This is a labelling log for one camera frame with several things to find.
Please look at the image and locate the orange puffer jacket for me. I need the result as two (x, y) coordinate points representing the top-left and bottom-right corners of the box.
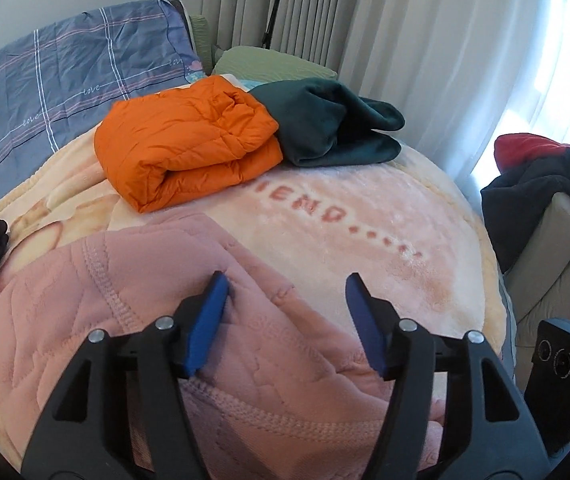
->
(94, 75), (284, 213)

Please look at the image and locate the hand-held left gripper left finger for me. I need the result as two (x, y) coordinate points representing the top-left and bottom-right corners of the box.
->
(21, 270), (232, 480)

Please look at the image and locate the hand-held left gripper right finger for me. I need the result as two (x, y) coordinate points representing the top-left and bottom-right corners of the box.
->
(345, 272), (550, 480)

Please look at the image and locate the dark green garment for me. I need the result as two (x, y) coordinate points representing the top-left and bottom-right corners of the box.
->
(250, 77), (406, 168)

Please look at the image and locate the beige armchair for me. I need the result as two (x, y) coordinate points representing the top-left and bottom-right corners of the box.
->
(507, 192), (570, 361)

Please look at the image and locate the dark clothes pile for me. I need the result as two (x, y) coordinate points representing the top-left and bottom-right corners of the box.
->
(481, 140), (570, 273)

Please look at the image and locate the black floor lamp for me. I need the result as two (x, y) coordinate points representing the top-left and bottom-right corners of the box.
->
(264, 0), (296, 50)

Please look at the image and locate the green pillow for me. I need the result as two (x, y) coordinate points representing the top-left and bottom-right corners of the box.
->
(212, 46), (338, 83)

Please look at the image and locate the peach plush blanket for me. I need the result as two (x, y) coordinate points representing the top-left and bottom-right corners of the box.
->
(0, 75), (510, 476)

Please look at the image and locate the blue plaid quilt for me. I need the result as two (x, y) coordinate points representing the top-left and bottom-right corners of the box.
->
(0, 0), (200, 211)

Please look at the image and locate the grey pleated curtain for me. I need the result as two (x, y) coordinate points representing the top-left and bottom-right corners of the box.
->
(200, 0), (490, 196)

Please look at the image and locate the white sheer curtain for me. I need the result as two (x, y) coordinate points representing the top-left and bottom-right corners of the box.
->
(440, 0), (570, 196)

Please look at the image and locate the red garment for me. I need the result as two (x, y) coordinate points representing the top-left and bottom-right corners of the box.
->
(494, 132), (570, 171)

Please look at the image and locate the pink quilted jacket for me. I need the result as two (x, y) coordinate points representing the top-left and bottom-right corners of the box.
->
(0, 212), (446, 480)

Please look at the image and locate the green ribbed headboard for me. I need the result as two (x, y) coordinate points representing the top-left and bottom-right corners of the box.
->
(189, 14), (216, 73)

